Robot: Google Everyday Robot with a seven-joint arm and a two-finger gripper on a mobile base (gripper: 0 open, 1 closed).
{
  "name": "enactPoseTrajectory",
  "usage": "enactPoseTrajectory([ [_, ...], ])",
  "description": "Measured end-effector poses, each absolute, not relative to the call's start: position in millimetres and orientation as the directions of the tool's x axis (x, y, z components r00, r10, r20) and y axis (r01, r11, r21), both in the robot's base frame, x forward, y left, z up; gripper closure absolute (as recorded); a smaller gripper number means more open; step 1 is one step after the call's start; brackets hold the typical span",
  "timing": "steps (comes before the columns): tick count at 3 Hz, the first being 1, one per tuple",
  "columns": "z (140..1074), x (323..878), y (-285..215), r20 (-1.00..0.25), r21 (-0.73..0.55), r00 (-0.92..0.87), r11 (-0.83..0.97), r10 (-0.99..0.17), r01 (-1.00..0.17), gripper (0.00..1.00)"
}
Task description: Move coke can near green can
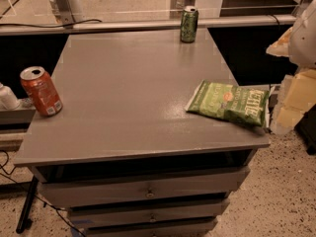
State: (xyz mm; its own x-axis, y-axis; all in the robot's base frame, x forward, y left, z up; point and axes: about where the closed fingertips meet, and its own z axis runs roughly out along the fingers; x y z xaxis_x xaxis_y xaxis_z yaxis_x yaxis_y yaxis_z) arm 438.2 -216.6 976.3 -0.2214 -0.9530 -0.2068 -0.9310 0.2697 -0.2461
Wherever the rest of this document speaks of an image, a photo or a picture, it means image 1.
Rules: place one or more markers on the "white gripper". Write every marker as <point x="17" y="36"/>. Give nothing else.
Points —
<point x="304" y="39"/>

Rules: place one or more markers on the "red coke can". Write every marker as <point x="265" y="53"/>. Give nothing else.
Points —
<point x="39" y="87"/>

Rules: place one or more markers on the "green soda can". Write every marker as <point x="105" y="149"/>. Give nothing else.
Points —
<point x="189" y="24"/>

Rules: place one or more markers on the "green Kettle chips bag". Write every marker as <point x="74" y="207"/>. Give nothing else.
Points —
<point x="231" y="103"/>

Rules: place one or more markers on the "grey drawer cabinet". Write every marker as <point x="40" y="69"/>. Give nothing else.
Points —
<point x="123" y="114"/>

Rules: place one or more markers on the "middle grey drawer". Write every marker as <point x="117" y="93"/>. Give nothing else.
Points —
<point x="149" y="211"/>

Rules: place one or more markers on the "grey drawer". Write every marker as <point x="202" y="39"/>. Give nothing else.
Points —
<point x="149" y="211"/>
<point x="158" y="229"/>
<point x="176" y="185"/>

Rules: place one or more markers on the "top grey drawer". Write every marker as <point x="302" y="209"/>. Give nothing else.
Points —
<point x="176" y="185"/>

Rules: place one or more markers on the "bottom grey drawer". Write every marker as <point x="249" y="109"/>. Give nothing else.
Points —
<point x="158" y="229"/>

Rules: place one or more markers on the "grey side shelf left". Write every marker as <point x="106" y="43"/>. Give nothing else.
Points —
<point x="19" y="119"/>

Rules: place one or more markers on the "white plastic bottle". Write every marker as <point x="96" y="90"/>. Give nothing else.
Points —
<point x="7" y="98"/>

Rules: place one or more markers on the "black metal leg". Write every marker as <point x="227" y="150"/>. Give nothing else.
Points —
<point x="24" y="217"/>

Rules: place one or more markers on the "horizontal metal rail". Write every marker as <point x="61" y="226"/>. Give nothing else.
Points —
<point x="103" y="27"/>

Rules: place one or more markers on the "metal frame post left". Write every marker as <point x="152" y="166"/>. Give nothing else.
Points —
<point x="67" y="11"/>

